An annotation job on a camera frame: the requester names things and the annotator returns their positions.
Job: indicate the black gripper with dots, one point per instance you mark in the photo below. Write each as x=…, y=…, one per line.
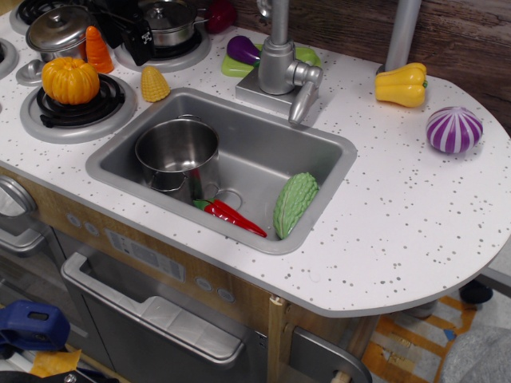
x=124, y=26

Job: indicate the yellow toy corn cob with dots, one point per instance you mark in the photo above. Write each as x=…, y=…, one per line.
x=154, y=86

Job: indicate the lidded steel pot rear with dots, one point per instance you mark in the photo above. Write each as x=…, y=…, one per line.
x=172, y=22

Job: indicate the lidded steel pot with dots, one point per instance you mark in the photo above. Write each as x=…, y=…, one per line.
x=172, y=22
x=60, y=32

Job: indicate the lidded steel pot left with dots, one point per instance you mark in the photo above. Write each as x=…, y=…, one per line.
x=60, y=32

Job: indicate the steel pot in sink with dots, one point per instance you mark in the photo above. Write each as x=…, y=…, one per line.
x=180, y=158

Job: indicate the grey sink basin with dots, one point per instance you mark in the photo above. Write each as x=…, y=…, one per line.
x=258, y=154

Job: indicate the orange toy carrot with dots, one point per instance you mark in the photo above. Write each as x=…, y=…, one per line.
x=97, y=52

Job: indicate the front stove burner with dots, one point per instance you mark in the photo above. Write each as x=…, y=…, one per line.
x=51, y=121

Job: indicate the orange toy pumpkin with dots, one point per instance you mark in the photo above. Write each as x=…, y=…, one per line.
x=70, y=81

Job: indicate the dark red toy pepper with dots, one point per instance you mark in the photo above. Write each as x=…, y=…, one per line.
x=221, y=15

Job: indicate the purple toy eggplant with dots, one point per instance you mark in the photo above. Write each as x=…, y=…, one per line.
x=241, y=49

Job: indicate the grey stove knob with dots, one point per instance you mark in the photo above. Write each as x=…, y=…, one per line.
x=31, y=73

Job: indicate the grey toy faucet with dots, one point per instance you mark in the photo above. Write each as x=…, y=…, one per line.
x=281, y=82

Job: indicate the red toy chili pepper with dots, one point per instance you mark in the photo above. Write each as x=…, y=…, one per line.
x=221, y=210

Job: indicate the green toy bitter gourd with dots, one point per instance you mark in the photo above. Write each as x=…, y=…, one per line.
x=293, y=200

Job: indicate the grey vertical pole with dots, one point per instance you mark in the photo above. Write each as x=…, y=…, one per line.
x=405, y=22

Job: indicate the yellow toy bell pepper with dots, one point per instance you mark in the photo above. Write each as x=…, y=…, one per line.
x=405, y=86

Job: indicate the grey dishwasher door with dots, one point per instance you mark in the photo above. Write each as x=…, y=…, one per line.
x=153, y=333

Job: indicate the purple striped toy onion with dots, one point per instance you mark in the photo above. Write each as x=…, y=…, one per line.
x=453, y=130

